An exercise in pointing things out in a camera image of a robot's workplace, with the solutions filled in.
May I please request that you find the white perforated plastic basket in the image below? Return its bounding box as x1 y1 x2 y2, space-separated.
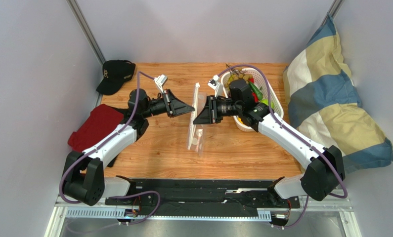
219 67 284 119

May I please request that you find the yellow-green starfruit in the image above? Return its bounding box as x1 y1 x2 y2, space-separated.
224 74 239 88

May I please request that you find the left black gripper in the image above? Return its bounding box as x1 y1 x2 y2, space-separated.
142 89 194 119

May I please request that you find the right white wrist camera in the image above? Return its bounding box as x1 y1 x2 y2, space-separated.
208 75 224 97

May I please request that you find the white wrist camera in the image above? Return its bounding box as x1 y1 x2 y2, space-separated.
154 74 168 94
208 75 224 97

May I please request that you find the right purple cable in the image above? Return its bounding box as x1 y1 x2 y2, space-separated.
218 64 348 230

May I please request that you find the clear polka-dot zip bag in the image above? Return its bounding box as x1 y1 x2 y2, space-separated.
187 82 207 157

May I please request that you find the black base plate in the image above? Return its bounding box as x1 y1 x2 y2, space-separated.
104 177 301 218

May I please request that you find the green chili pepper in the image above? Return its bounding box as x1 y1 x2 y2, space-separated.
248 81 263 99

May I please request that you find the aluminium frame rail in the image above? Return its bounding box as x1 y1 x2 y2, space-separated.
45 179 361 237

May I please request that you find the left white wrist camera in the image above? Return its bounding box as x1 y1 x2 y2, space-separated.
154 74 168 94

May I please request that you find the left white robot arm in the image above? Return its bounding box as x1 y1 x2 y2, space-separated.
59 89 195 206

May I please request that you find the red folded cloth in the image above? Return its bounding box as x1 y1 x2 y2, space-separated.
67 104 123 152

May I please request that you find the black baseball cap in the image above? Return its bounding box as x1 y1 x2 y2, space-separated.
96 60 136 95

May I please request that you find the blue yellow checkered pillow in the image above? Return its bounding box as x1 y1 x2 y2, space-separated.
283 16 393 173

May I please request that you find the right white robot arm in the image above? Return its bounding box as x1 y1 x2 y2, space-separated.
193 79 345 201

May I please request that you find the green sliced fruit toy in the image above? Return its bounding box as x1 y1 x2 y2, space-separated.
260 99 274 110

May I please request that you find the tan longan bunch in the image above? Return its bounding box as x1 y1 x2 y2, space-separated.
228 67 254 83

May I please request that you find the purple cable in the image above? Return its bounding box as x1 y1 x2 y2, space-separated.
218 64 348 230
58 71 161 225

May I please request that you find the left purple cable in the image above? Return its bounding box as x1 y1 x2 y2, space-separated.
58 71 161 225

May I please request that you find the red bell pepper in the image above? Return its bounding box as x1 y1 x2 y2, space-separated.
252 92 263 103

